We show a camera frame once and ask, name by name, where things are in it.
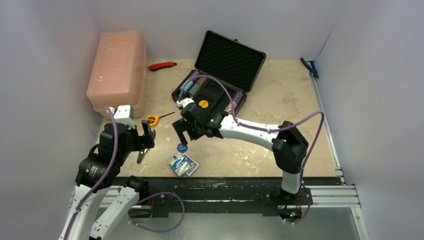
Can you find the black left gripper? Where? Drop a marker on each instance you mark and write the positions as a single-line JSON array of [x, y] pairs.
[[145, 141]]

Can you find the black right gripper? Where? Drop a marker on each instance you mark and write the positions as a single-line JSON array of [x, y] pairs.
[[187, 123]]

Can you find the blue small blind button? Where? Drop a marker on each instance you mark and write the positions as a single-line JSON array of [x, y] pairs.
[[181, 148]]

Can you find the yellow big blind button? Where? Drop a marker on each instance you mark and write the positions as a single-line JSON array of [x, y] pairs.
[[203, 104]]

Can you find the blue Texas Hold'em card box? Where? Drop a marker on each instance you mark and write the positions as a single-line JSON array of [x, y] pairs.
[[179, 164]]

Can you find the orange blue poker chip roll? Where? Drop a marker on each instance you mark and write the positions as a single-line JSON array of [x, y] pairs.
[[230, 107]]

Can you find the purple black poker chip roll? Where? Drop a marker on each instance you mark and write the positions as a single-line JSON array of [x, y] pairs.
[[237, 97]]

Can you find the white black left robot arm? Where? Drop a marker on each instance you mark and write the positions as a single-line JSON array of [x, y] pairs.
[[97, 172]]

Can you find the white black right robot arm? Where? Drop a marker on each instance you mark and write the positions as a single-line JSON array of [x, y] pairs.
[[289, 147]]

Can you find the black poker set case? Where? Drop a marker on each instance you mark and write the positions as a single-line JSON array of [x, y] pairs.
[[230, 66]]

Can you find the yellow tape measure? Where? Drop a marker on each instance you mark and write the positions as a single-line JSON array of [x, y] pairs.
[[153, 120]]

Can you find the blue backed playing card deck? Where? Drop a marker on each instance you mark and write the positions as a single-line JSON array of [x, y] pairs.
[[192, 163]]

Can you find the green blue poker chip roll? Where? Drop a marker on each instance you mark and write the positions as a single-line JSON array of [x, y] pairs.
[[195, 88]]

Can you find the light blue poker chip roll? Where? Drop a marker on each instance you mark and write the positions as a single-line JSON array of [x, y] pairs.
[[186, 86]]

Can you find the brown black poker chip roll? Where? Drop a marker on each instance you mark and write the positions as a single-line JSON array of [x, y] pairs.
[[202, 80]]

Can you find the lavender poker chip roll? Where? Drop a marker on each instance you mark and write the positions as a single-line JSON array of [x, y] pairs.
[[194, 75]]

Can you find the red utility knife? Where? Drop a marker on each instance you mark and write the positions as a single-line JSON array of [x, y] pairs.
[[163, 65]]

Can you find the pink translucent plastic storage box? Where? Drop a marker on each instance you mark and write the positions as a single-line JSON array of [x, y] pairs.
[[119, 73]]

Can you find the black grey wire stripper pliers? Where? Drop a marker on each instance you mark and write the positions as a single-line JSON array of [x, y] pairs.
[[141, 155]]

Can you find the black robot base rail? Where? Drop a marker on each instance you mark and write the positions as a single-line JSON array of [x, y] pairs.
[[218, 195]]

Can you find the blue handled pliers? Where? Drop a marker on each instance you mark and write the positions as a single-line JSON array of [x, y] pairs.
[[311, 67]]

